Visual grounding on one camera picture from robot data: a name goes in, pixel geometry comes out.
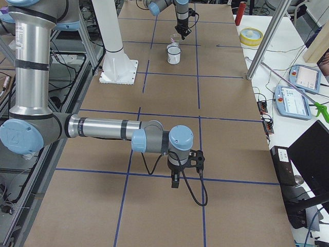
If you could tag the teach pendant far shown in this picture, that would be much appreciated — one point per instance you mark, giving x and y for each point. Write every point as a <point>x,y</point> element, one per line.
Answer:
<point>305,78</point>

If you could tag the orange black connector board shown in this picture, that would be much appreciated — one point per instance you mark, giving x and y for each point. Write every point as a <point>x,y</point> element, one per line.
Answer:
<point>262,106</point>

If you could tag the metal reacher grabber green handle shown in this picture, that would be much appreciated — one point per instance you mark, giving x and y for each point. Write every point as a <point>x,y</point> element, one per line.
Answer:
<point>322,109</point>

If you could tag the aluminium frame post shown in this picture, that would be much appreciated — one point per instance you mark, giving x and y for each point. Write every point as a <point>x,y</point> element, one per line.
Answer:
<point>270,32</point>

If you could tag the teach pendant near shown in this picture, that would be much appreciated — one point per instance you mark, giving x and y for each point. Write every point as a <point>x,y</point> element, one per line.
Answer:
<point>291,103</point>

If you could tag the black monitor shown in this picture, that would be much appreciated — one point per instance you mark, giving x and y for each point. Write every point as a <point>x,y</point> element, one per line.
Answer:
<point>309,153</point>

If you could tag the wooden board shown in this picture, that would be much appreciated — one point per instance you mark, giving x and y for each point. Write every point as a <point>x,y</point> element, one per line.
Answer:
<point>317,45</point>

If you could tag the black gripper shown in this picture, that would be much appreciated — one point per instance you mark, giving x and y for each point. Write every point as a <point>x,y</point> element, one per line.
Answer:
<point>174,170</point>
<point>181,22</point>

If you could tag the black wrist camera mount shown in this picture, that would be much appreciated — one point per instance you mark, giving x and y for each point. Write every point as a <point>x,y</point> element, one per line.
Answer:
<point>196,160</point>
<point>191,12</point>

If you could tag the black desktop computer box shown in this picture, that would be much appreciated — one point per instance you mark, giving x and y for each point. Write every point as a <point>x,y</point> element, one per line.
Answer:
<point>283,167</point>

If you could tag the clear glass funnel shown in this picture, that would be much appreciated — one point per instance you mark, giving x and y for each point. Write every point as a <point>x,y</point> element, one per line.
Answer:
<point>175,39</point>

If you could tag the white enamel cup blue rim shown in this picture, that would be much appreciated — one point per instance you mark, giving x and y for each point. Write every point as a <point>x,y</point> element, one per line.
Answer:
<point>173,52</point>

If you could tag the teach pendant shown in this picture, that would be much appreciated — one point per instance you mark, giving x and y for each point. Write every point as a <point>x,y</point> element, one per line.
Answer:
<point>291,103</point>
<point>305,78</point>

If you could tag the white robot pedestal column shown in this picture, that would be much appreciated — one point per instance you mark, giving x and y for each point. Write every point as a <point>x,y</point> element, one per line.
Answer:
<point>117,68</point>

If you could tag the red cylinder tube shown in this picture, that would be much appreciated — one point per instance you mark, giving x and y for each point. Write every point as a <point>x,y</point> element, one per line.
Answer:
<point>240,12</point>

